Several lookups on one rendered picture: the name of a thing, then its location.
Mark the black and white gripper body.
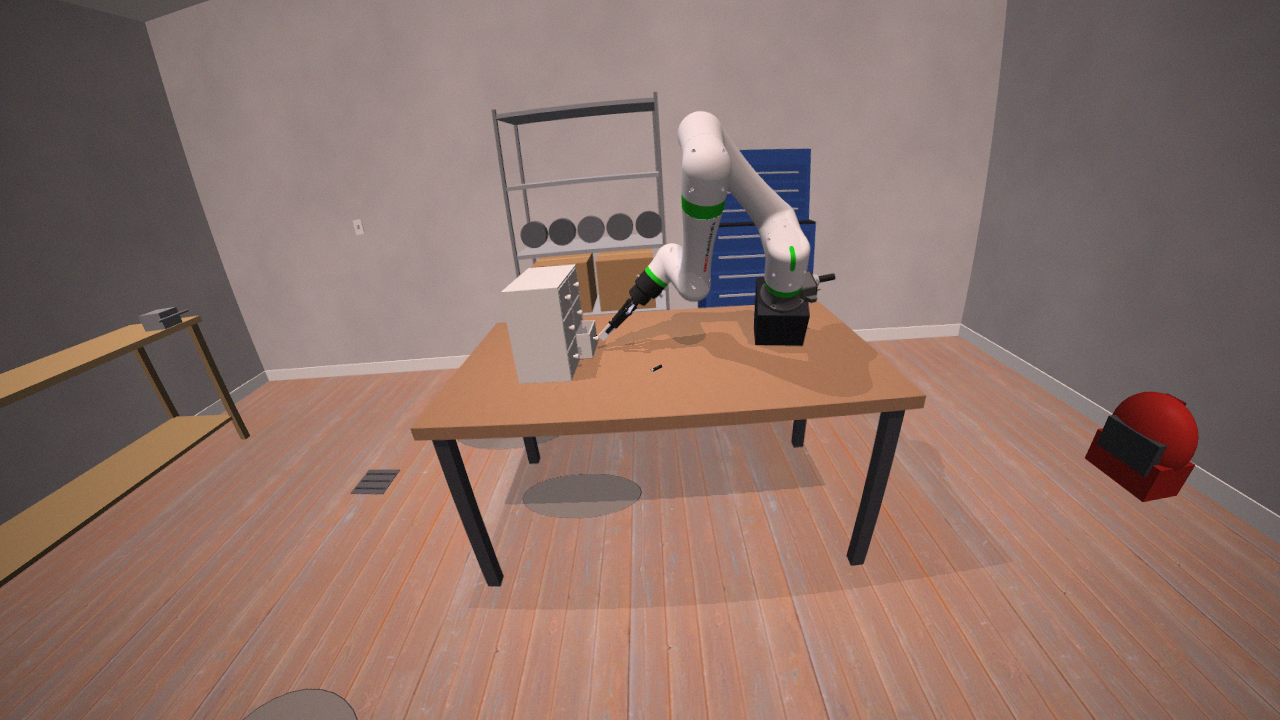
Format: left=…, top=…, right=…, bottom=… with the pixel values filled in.
left=625, top=284, right=652, bottom=311

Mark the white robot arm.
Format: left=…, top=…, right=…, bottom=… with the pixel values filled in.
left=635, top=111, right=835, bottom=313

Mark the white chest of drawers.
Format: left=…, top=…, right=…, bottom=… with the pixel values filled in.
left=500, top=264, right=581, bottom=384

